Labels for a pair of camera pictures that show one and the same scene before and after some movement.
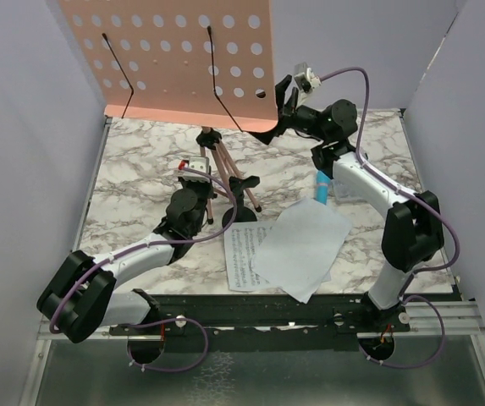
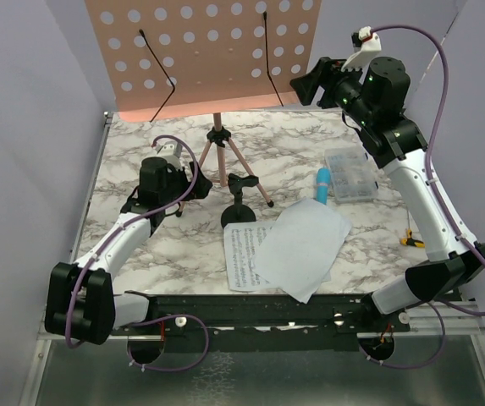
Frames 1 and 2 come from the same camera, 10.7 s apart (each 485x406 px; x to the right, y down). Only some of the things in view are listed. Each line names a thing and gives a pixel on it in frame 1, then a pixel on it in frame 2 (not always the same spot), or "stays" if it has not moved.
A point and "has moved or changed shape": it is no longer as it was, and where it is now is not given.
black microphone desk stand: [243, 213] stays
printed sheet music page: [240, 240] stays
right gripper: [289, 112] -> [327, 71]
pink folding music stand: [207, 63] has moved or changed shape
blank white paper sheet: [298, 251] stays
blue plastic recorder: [322, 187] stays
